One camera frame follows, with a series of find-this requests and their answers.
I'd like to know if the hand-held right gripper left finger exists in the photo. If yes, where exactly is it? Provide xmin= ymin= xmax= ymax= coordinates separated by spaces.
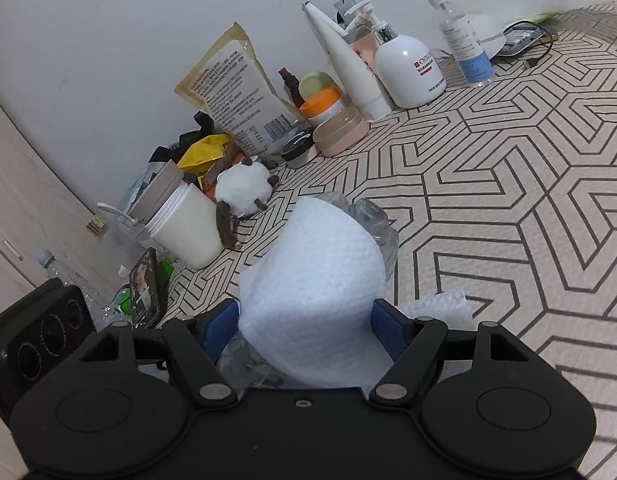
xmin=78 ymin=299 xmax=239 ymax=403

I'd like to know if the pink oval tin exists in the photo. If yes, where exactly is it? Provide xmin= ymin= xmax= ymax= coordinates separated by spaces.
xmin=312 ymin=111 xmax=370 ymax=157

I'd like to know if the black cable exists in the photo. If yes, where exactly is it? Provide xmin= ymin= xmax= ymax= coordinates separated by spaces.
xmin=503 ymin=20 xmax=559 ymax=68

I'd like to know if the yellow packet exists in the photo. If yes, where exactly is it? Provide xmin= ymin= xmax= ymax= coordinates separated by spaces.
xmin=177 ymin=133 xmax=232 ymax=173

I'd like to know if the clear water bottle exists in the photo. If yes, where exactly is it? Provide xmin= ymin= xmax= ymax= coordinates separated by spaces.
xmin=36 ymin=250 xmax=114 ymax=321

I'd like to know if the black comb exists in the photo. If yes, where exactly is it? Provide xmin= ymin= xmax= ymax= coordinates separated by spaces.
xmin=178 ymin=110 xmax=214 ymax=148

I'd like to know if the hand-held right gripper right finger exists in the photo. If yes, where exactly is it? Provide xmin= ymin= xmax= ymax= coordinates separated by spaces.
xmin=368 ymin=299 xmax=531 ymax=403

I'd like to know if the kraft paper pouch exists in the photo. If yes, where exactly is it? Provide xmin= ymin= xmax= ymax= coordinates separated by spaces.
xmin=174 ymin=22 xmax=306 ymax=156

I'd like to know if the white wipe cloth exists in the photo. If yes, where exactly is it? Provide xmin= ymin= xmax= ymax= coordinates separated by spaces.
xmin=237 ymin=196 xmax=471 ymax=388

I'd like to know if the white plush sheep toy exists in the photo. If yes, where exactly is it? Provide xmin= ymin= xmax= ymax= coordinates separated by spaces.
xmin=215 ymin=157 xmax=282 ymax=251

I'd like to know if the white cup with taupe lid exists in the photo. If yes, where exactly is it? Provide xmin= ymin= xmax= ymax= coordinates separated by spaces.
xmin=141 ymin=160 xmax=224 ymax=269

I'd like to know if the white squeeze tube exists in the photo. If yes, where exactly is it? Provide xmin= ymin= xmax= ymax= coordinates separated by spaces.
xmin=302 ymin=2 xmax=393 ymax=121

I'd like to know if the clear plastic container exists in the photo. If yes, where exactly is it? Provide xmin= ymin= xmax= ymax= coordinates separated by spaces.
xmin=216 ymin=192 xmax=399 ymax=391

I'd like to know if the grey flat device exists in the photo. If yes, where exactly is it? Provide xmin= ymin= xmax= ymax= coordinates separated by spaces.
xmin=498 ymin=22 xmax=544 ymax=56

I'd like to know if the black lid jar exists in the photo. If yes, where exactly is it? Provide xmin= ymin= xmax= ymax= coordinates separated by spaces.
xmin=280 ymin=130 xmax=316 ymax=168

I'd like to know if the green round lid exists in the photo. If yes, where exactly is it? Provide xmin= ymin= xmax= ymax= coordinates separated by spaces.
xmin=297 ymin=71 xmax=336 ymax=106

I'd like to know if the green packet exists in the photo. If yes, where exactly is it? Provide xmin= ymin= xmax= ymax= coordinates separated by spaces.
xmin=113 ymin=260 xmax=175 ymax=313

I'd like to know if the black box with round dials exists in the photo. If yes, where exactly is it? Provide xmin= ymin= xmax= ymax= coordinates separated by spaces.
xmin=0 ymin=278 xmax=96 ymax=423

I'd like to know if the white pump bottle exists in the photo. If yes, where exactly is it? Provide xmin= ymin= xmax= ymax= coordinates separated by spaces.
xmin=355 ymin=0 xmax=448 ymax=109

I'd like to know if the orange lid jar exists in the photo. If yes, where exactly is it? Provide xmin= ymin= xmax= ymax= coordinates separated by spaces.
xmin=299 ymin=86 xmax=345 ymax=128

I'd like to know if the white round device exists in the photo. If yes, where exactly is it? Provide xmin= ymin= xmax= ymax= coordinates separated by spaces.
xmin=463 ymin=12 xmax=509 ymax=58

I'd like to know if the geometric patterned tablecloth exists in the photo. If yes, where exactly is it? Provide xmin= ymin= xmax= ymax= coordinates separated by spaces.
xmin=163 ymin=2 xmax=617 ymax=480

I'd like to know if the smartphone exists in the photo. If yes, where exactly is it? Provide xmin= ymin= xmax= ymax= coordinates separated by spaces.
xmin=130 ymin=247 xmax=165 ymax=328

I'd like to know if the clear spray bottle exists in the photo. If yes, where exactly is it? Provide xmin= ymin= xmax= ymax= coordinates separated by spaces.
xmin=419 ymin=0 xmax=496 ymax=87

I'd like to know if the wooden cabinet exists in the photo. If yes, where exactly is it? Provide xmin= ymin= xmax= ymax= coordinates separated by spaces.
xmin=0 ymin=92 xmax=119 ymax=306

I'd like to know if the small brown bottle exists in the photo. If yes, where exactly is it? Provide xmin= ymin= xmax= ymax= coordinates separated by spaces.
xmin=278 ymin=67 xmax=302 ymax=108

